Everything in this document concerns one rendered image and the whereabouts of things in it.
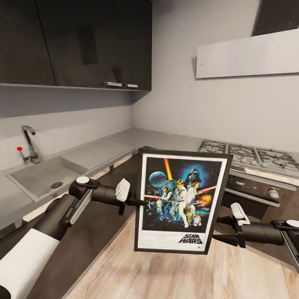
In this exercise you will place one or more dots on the oven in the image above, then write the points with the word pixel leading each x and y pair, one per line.
pixel 262 200

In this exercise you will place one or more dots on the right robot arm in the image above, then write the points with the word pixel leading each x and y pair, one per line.
pixel 278 232

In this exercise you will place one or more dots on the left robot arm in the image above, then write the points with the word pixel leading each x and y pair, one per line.
pixel 21 267

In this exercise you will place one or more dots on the drop in sink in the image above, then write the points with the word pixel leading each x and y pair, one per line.
pixel 44 178

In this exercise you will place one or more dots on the range hood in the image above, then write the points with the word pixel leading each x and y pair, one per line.
pixel 273 49

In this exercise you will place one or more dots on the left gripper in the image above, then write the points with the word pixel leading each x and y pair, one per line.
pixel 111 199

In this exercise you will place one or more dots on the poster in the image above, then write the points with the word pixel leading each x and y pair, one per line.
pixel 184 191

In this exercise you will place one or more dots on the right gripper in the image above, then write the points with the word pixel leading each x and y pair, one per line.
pixel 253 232

